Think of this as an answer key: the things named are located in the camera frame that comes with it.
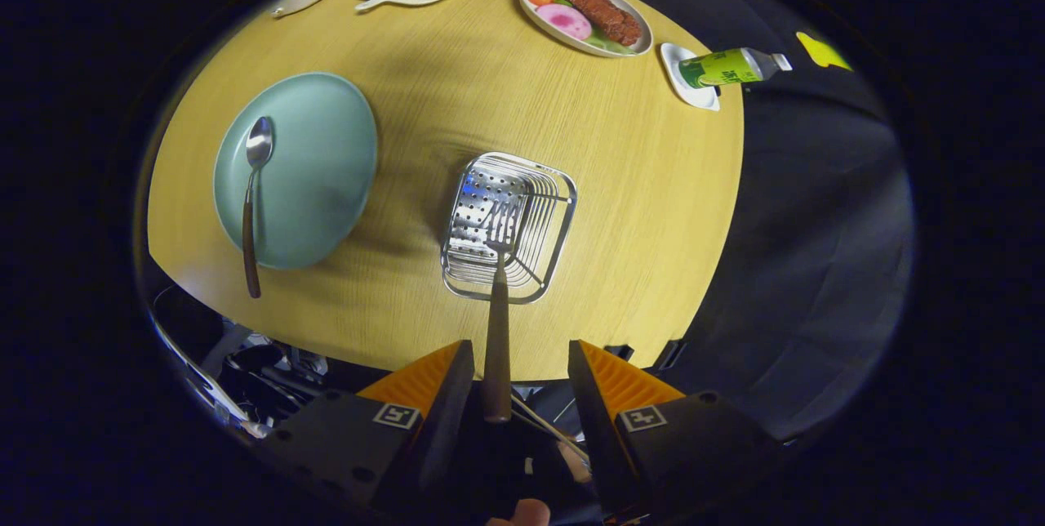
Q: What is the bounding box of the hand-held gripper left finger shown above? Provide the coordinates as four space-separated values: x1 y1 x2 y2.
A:
260 338 476 515

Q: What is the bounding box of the wooden handle metal spoon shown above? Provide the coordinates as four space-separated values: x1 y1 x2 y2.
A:
242 116 275 300

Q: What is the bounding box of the green label plastic bottle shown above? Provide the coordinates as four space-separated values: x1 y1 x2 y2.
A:
679 47 793 89

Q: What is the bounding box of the metal wire basket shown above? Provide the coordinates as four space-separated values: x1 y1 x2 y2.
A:
441 152 578 305

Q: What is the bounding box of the white round food plate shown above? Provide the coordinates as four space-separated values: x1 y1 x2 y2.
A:
519 0 654 59

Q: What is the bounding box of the teal round plate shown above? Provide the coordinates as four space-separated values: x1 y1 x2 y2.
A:
213 72 379 270

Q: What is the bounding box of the green lettuce leaf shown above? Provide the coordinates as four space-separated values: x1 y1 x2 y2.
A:
555 0 629 53

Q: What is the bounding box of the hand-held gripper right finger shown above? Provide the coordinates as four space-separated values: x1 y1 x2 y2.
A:
567 338 786 520

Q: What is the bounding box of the pink round food slice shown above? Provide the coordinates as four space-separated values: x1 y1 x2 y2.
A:
536 3 593 42

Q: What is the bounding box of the small white dish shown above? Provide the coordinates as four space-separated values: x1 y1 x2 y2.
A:
660 42 721 112

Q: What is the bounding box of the brown meat piece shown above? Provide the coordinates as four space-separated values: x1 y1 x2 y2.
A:
562 0 643 47

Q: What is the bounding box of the wooden handle metal fork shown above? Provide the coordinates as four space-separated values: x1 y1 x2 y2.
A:
482 203 523 425

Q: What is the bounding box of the black backdrop cloth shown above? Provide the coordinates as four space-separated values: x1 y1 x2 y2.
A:
653 0 917 441

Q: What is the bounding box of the silver metal rod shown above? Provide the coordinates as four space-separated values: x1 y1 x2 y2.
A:
510 394 590 466

